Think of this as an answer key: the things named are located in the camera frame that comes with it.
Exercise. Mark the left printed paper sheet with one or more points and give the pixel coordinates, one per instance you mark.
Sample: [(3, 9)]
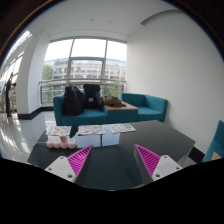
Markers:
[(58, 130)]

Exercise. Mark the person standing at left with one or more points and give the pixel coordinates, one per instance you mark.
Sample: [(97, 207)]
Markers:
[(8, 87)]

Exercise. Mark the black backpack left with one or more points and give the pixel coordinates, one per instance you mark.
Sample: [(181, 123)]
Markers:
[(73, 101)]

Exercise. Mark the large window frame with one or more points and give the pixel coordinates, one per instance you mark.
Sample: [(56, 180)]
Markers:
[(81, 61)]

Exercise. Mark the right printed paper sheet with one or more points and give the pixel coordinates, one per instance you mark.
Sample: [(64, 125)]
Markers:
[(121, 128)]

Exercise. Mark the teal chair at right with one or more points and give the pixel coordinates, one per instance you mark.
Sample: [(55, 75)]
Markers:
[(216, 148)]

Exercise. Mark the brown jacket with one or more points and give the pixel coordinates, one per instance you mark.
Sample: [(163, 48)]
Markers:
[(110, 101)]

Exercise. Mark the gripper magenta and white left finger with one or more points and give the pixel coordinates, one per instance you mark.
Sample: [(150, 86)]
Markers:
[(70, 168)]

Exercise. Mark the black backpack right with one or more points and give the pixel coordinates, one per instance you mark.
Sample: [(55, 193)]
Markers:
[(91, 95)]

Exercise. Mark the black backpack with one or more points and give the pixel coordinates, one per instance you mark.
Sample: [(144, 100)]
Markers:
[(73, 101), (91, 95)]

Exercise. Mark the wooden sofa side table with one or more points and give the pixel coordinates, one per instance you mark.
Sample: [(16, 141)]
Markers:
[(124, 107)]

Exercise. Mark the teal sofa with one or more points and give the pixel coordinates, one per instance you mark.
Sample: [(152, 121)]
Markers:
[(137, 107)]

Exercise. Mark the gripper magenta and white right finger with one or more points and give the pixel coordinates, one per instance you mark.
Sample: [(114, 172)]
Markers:
[(152, 166)]

